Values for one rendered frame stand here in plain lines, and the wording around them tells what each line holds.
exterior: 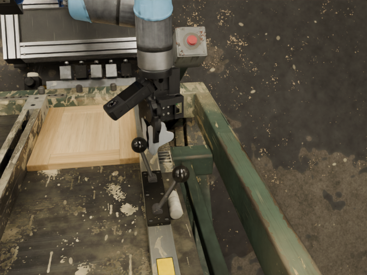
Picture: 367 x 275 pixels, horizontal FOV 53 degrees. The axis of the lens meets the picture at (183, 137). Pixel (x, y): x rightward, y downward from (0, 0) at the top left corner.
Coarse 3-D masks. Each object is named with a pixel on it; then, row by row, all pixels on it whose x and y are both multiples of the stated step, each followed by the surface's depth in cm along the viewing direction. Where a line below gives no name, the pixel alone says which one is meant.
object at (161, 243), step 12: (156, 156) 103; (144, 168) 98; (156, 168) 98; (144, 204) 88; (156, 228) 77; (168, 228) 77; (156, 240) 74; (168, 240) 74; (156, 252) 71; (168, 252) 71; (156, 264) 69
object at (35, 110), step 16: (32, 96) 133; (32, 112) 121; (16, 128) 110; (32, 128) 112; (16, 144) 107; (32, 144) 110; (0, 160) 94; (16, 160) 94; (0, 176) 92; (16, 176) 93; (0, 192) 82; (16, 192) 92; (0, 208) 80; (0, 224) 79; (0, 240) 79
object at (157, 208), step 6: (174, 168) 77; (180, 168) 76; (186, 168) 77; (174, 174) 76; (180, 174) 75; (186, 174) 76; (174, 180) 77; (180, 180) 76; (186, 180) 77; (174, 186) 78; (168, 192) 79; (162, 198) 80; (156, 204) 81; (162, 204) 80; (156, 210) 79; (162, 210) 81
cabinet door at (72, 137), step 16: (48, 112) 133; (64, 112) 134; (80, 112) 134; (96, 112) 135; (128, 112) 134; (48, 128) 122; (64, 128) 123; (80, 128) 123; (96, 128) 123; (112, 128) 123; (128, 128) 123; (48, 144) 113; (64, 144) 114; (80, 144) 114; (96, 144) 114; (112, 144) 114; (128, 144) 113; (32, 160) 104; (48, 160) 104; (64, 160) 105; (80, 160) 105; (96, 160) 105; (112, 160) 106; (128, 160) 106
